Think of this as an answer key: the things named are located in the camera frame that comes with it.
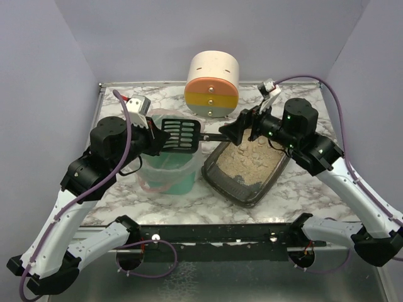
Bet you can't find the clear plastic bag liner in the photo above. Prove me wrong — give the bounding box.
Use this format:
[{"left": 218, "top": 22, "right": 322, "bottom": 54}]
[{"left": 135, "top": 108, "right": 206, "bottom": 193}]

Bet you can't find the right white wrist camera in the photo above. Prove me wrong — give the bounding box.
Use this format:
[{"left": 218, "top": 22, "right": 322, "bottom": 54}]
[{"left": 257, "top": 79, "right": 281, "bottom": 114}]

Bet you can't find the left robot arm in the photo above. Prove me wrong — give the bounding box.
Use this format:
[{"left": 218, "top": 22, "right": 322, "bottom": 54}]
[{"left": 7, "top": 116, "right": 170, "bottom": 301}]

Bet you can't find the dark litter box tray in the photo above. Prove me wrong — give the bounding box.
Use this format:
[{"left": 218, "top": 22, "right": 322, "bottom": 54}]
[{"left": 201, "top": 128, "right": 289, "bottom": 208}]

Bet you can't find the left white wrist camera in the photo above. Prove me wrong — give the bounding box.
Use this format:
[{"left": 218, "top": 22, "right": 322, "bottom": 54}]
[{"left": 125, "top": 95, "right": 151, "bottom": 129}]

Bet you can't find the round three-drawer storage box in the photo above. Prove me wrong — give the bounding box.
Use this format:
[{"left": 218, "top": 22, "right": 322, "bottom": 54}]
[{"left": 184, "top": 50, "right": 239, "bottom": 118}]

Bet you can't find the black slotted litter scoop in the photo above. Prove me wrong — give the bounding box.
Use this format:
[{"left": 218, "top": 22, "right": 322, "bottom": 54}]
[{"left": 161, "top": 118, "right": 229, "bottom": 154}]

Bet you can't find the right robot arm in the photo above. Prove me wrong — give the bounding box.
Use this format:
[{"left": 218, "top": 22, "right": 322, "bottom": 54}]
[{"left": 219, "top": 98, "right": 402, "bottom": 267}]

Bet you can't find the green bucket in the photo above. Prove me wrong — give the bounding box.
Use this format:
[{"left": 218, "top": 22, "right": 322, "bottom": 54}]
[{"left": 138, "top": 115, "right": 199, "bottom": 196}]

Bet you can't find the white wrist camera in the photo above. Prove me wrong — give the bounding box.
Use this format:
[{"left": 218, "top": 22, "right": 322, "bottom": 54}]
[
  {"left": 257, "top": 79, "right": 281, "bottom": 114},
  {"left": 125, "top": 95, "right": 151, "bottom": 129}
]

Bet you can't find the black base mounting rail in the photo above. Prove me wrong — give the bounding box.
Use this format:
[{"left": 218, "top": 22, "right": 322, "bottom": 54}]
[{"left": 127, "top": 223, "right": 326, "bottom": 262}]

